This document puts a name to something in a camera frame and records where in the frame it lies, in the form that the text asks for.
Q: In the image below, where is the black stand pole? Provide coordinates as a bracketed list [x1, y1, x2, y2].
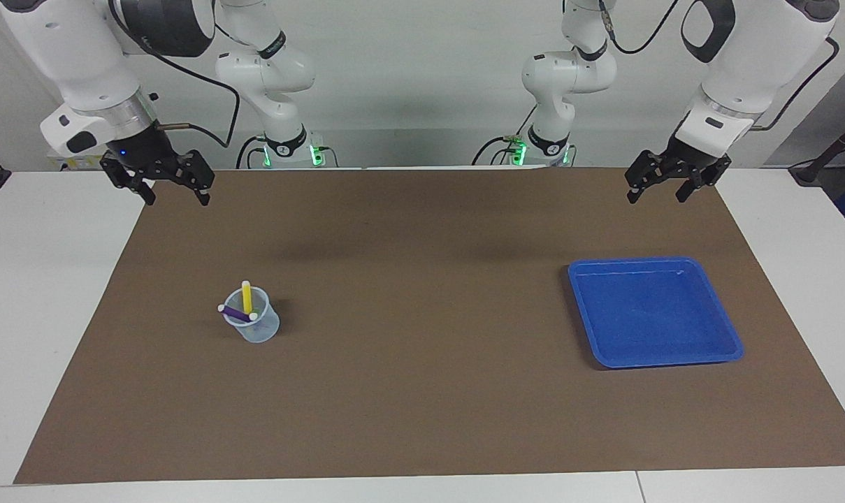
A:
[789, 112, 845, 187]

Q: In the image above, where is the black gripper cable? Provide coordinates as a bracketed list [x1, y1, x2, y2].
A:
[108, 0, 243, 149]
[599, 0, 841, 132]

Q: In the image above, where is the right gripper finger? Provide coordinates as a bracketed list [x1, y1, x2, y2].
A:
[100, 157, 157, 206]
[176, 150, 216, 207]

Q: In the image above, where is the blue plastic tray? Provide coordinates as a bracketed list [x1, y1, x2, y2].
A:
[568, 256, 745, 370]

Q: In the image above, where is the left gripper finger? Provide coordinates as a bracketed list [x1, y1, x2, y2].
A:
[675, 155, 733, 205]
[624, 150, 676, 205]

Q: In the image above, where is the white wall socket box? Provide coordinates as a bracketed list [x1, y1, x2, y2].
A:
[49, 155, 108, 173]

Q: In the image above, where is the black base power cable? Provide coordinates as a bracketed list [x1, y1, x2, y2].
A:
[236, 136, 266, 169]
[472, 103, 539, 167]

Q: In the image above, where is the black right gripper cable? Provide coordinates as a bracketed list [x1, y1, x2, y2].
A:
[108, 0, 243, 149]

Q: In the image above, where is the clear plastic cup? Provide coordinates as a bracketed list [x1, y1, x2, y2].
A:
[224, 286, 281, 344]

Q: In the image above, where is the brown table mat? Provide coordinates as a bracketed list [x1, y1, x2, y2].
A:
[13, 166, 845, 485]

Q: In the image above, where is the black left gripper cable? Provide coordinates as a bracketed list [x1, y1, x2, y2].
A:
[599, 0, 841, 132]

